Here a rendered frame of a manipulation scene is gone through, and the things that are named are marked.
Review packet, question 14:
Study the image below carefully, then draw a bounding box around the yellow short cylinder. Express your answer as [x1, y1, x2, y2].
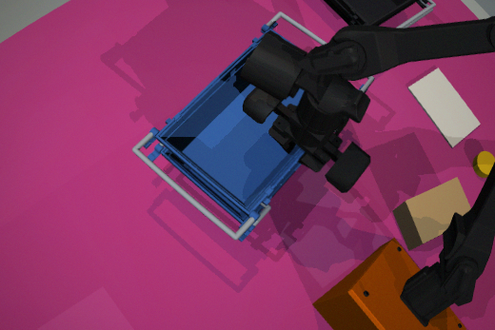
[473, 151, 495, 178]

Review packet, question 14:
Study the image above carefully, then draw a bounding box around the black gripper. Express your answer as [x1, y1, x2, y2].
[243, 87, 370, 193]

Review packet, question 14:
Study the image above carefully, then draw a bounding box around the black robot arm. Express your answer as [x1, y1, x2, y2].
[240, 16, 495, 327]

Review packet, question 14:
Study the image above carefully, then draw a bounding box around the blue plastic tray with grey wire bars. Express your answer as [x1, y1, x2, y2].
[132, 11, 327, 240]

